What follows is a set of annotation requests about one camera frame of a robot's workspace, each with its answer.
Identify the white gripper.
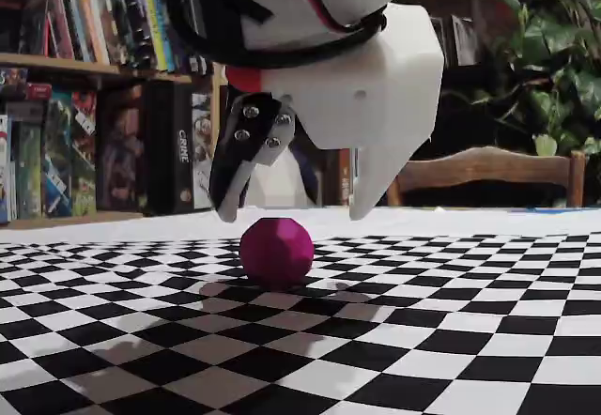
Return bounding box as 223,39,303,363
208,0,446,223

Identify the pink faceted ball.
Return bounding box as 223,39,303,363
239,216,315,292

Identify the white illustrated game box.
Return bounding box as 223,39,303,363
191,93,216,212

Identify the black Crime game box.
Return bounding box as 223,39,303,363
143,81,193,214

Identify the dark purple game box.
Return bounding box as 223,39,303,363
96,88,145,214

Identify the green board game box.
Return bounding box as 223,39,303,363
41,90,98,219

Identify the white and blue bag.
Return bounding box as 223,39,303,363
243,142,351,209

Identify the wooden chair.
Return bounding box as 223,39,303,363
387,146,588,208

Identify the black white checkered mat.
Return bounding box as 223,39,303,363
0,206,601,415

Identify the light wood bookshelf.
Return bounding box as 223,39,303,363
0,0,226,231

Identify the row of colourful books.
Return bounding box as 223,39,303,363
18,0,208,77

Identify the green pothos plant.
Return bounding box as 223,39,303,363
440,0,601,208

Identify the black camera cable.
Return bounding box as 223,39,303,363
187,10,391,68

